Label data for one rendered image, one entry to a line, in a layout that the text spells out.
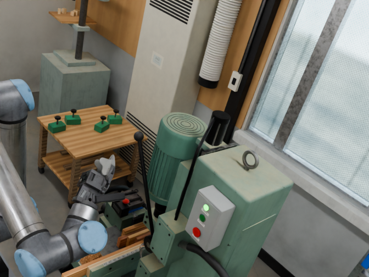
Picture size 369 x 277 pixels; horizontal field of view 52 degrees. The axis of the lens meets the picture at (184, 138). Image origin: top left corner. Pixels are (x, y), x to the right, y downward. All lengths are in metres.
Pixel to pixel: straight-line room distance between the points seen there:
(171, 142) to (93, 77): 2.41
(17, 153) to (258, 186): 0.88
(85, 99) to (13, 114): 2.32
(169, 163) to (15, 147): 0.56
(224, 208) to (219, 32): 1.82
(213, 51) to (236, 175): 1.71
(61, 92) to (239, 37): 1.64
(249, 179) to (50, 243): 0.57
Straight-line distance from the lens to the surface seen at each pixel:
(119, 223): 1.69
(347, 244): 2.74
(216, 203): 1.05
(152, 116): 3.10
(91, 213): 1.26
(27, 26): 4.30
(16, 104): 1.39
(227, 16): 2.67
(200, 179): 1.15
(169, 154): 1.29
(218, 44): 2.72
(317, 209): 2.73
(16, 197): 1.15
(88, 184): 1.30
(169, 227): 1.20
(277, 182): 1.16
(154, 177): 1.38
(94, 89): 3.69
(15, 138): 1.47
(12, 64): 4.39
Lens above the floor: 2.12
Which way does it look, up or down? 30 degrees down
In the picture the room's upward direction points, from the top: 16 degrees clockwise
